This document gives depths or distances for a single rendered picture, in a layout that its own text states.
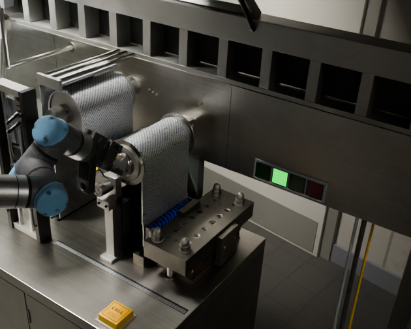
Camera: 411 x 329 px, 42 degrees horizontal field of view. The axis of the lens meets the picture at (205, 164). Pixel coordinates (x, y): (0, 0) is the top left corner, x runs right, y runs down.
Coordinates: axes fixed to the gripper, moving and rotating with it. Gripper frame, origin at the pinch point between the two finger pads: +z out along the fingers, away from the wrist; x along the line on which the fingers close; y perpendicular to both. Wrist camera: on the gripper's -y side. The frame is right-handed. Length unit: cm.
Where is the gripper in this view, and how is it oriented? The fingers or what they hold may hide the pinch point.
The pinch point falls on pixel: (119, 173)
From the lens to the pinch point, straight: 160.7
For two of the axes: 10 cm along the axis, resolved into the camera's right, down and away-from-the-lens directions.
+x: -8.2, -3.1, 4.7
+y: 4.0, -9.1, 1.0
